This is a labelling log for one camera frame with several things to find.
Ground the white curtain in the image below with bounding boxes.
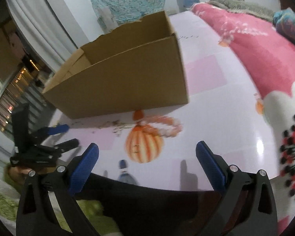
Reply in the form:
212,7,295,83
6,0,88,73

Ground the pink orange bead bracelet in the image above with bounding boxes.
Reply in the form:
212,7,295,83
139,115,183,138

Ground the brown cardboard box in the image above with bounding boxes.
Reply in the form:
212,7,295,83
43,11,189,119

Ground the left hand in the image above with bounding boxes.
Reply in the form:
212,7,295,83
7,165,50,185

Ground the pink floral bed blanket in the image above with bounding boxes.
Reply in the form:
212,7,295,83
191,3,295,235

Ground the blue patterned pillow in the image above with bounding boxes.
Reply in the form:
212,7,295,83
273,8,295,45

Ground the grey fuzzy blanket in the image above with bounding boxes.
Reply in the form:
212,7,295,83
207,0,274,22

